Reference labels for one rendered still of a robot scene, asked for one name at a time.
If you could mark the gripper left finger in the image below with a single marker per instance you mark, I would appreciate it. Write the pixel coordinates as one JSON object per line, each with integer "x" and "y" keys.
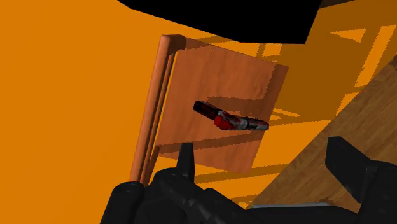
{"x": 167, "y": 195}

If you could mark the wooden chair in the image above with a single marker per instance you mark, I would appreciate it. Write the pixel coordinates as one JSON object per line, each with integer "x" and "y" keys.
{"x": 217, "y": 77}

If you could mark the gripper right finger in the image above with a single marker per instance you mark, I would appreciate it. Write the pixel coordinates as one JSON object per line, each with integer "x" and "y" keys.
{"x": 375, "y": 186}

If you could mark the red and black tool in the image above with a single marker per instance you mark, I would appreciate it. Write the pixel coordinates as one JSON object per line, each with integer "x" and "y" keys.
{"x": 229, "y": 119}

